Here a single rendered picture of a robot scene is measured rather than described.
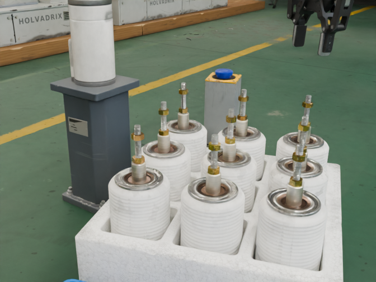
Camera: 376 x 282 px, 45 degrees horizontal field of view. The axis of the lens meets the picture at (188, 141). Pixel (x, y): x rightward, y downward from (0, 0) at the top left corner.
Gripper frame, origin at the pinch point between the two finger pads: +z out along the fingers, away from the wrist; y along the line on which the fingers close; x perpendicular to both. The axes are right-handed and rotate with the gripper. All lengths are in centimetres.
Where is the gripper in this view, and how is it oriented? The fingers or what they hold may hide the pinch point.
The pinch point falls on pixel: (311, 43)
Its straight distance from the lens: 84.3
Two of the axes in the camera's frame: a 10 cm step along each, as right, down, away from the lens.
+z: -0.5, 9.1, 4.1
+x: 9.0, -1.4, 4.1
